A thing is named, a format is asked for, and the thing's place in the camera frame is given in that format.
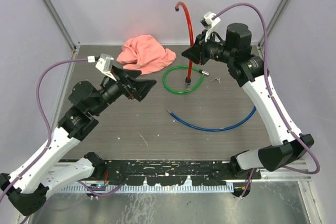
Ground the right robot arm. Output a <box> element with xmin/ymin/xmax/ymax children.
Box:
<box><xmin>182</xmin><ymin>23</ymin><xmax>314</xmax><ymax>179</ymax></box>

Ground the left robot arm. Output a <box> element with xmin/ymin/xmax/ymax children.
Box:
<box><xmin>1</xmin><ymin>67</ymin><xmax>156</xmax><ymax>216</ymax></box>

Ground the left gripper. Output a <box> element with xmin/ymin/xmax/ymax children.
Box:
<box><xmin>90</xmin><ymin>66</ymin><xmax>156</xmax><ymax>116</ymax></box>

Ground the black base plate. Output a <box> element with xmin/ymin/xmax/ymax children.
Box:
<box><xmin>74</xmin><ymin>158</ymin><xmax>263</xmax><ymax>186</ymax></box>

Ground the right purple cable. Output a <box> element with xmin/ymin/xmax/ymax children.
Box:
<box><xmin>213</xmin><ymin>3</ymin><xmax>321</xmax><ymax>198</ymax></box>

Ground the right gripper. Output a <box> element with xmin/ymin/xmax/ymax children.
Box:
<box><xmin>181</xmin><ymin>29</ymin><xmax>235</xmax><ymax>66</ymax></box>

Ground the pink cloth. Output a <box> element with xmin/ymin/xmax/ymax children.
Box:
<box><xmin>117</xmin><ymin>35</ymin><xmax>176</xmax><ymax>74</ymax></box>

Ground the green cable lock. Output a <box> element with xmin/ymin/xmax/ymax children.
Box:
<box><xmin>162</xmin><ymin>65</ymin><xmax>209</xmax><ymax>94</ymax></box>

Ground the slotted cable duct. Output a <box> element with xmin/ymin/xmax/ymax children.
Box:
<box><xmin>59</xmin><ymin>183</ymin><xmax>234</xmax><ymax>194</ymax></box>

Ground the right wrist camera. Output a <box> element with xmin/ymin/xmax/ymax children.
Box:
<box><xmin>201</xmin><ymin>12</ymin><xmax>221</xmax><ymax>42</ymax></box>

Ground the red cable lock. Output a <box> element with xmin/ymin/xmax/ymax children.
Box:
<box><xmin>174</xmin><ymin>1</ymin><xmax>194</xmax><ymax>90</ymax></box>

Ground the blue cable lock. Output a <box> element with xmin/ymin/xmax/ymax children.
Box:
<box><xmin>166</xmin><ymin>107</ymin><xmax>257</xmax><ymax>132</ymax></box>

